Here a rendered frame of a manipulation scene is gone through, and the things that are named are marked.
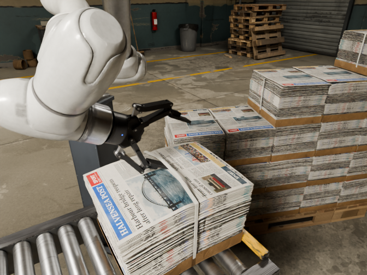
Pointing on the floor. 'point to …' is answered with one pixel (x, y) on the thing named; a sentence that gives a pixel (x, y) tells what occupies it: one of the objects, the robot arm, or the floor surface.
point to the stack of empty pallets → (244, 27)
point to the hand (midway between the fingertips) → (175, 142)
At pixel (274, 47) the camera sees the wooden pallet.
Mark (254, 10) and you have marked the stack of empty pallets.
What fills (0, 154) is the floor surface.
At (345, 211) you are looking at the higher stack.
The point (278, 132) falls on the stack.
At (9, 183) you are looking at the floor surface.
